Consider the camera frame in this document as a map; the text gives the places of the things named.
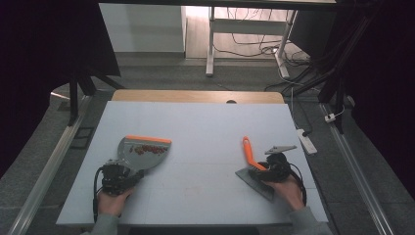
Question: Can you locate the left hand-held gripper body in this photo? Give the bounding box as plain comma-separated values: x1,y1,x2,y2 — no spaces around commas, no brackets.
99,159,138,198

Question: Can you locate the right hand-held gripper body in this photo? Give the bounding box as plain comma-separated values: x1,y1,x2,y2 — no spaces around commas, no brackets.
257,144,299,183

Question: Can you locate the orange handled grey brush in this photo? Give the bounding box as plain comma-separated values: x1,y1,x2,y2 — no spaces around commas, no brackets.
234,135,276,203

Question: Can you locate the grey dustpan with orange edge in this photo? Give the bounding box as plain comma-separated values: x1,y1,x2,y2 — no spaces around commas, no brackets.
115,134,173,173

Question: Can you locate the pile of red green beans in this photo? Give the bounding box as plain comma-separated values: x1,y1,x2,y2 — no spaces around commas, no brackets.
128,144,169,157

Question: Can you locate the person's left hand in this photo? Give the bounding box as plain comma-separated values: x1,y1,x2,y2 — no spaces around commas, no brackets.
97,187,135,217

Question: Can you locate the person's right hand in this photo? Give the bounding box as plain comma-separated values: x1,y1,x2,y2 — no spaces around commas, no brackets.
262,175,305,212

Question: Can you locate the white power strip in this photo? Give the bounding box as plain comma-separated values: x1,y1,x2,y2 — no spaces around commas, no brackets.
295,127,319,156

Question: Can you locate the white table cover board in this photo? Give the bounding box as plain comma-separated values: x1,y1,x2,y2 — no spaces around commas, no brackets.
56,100,329,227

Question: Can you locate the black tripod stand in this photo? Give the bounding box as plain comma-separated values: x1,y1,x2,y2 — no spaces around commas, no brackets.
264,19,350,135
66,65,126,127

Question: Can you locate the wooden table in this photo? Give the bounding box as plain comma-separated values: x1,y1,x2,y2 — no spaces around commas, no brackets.
111,89,286,105

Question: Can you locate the black curtain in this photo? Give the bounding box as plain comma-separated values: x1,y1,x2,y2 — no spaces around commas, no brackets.
288,0,415,200
0,0,122,179

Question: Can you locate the white cabinet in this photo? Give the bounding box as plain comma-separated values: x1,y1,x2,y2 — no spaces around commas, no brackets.
99,3,188,54

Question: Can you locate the left hand-held gripper black cable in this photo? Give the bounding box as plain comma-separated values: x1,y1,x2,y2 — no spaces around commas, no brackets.
92,165,108,224

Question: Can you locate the hand-held gripper black cable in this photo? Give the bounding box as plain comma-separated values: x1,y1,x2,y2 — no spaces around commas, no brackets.
288,162,308,208
92,165,108,224

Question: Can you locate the right hand-held gripper black cable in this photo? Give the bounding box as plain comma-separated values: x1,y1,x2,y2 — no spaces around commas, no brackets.
288,162,308,208

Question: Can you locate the aluminium rail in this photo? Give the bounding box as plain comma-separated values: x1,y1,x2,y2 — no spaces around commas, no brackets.
318,102,395,235
7,94,94,235

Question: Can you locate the bundle of black floor cables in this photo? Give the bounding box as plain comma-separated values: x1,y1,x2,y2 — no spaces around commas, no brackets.
213,7,324,96

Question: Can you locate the white metal desk frame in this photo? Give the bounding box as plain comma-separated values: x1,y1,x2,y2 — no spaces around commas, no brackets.
205,6,300,79

